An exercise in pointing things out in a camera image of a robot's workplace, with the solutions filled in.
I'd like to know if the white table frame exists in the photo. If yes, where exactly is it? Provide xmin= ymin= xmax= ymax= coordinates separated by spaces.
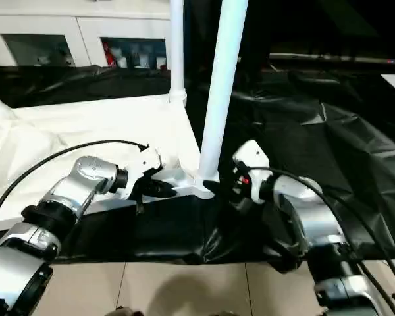
xmin=0 ymin=92 xmax=218 ymax=233

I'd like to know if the black work mat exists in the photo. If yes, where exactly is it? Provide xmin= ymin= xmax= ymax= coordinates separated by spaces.
xmin=0 ymin=62 xmax=395 ymax=274

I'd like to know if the dark robot lower body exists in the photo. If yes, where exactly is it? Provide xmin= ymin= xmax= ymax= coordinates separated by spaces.
xmin=105 ymin=305 xmax=142 ymax=316

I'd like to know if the dark metal rod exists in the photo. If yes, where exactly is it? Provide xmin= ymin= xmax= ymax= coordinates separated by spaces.
xmin=269 ymin=52 xmax=395 ymax=66

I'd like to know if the white glass-door cabinet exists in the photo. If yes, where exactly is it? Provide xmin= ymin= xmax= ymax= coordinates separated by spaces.
xmin=0 ymin=0 xmax=172 ymax=70

